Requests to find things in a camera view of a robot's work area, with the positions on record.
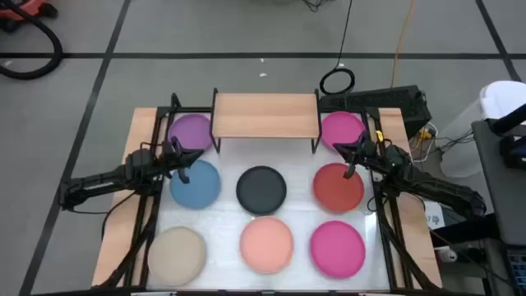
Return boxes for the yellow cable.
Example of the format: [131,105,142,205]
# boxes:
[390,0,418,88]

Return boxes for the black vacuum hose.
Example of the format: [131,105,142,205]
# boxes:
[0,0,64,81]

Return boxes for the purple plate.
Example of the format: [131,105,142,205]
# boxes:
[167,113,214,152]

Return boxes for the black cable bundle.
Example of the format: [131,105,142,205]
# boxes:
[302,0,330,12]

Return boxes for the white translucent bin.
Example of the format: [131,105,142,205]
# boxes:
[439,80,526,178]

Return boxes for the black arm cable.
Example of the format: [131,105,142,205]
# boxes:
[100,191,139,242]

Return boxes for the wooden shelf with black legs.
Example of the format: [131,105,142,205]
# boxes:
[210,86,324,155]

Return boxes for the black plate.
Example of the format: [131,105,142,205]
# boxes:
[235,165,288,215]

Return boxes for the black aluminium frame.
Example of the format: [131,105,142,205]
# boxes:
[98,93,443,294]

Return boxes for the black coiled cable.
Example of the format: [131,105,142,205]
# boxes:
[319,0,357,96]

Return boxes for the salmon plate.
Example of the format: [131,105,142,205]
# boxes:
[239,216,295,275]

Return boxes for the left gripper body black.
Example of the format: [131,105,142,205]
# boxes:
[159,135,191,185]

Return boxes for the orange vacuum cleaner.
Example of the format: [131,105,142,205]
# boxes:
[0,0,58,33]

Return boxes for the black computer case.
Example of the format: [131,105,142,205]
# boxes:
[319,85,433,139]

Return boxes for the blue plate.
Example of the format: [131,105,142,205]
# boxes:
[169,159,222,210]

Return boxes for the beige plate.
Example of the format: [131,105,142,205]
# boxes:
[147,225,206,288]

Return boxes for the large pink plate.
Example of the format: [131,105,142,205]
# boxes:
[309,220,367,280]

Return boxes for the small magenta plate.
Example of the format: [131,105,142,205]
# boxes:
[321,110,367,150]

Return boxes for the grey desk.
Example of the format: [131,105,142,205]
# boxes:
[471,118,526,247]

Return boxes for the black device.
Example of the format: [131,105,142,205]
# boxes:
[488,104,526,169]

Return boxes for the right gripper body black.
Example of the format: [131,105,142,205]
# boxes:
[344,130,386,181]

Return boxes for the white glossy table sheet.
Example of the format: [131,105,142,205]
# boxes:
[145,110,391,291]

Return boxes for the white paper card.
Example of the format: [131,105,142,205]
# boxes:
[425,201,445,229]

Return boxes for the backlit keyboard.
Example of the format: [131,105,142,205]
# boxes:
[505,246,526,289]

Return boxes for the red plate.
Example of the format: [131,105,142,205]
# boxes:
[312,162,365,214]

